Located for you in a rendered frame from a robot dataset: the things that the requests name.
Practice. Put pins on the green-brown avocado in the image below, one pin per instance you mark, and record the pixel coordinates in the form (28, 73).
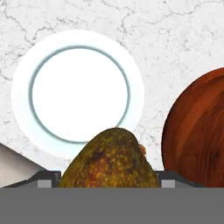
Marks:
(110, 163)

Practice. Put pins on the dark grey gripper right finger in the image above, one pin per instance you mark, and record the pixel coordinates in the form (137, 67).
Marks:
(169, 176)

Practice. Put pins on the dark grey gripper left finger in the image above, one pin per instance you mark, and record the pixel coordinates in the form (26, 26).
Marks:
(46, 176)

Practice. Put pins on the brown wooden bowl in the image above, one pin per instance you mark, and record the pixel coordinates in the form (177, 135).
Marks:
(195, 131)

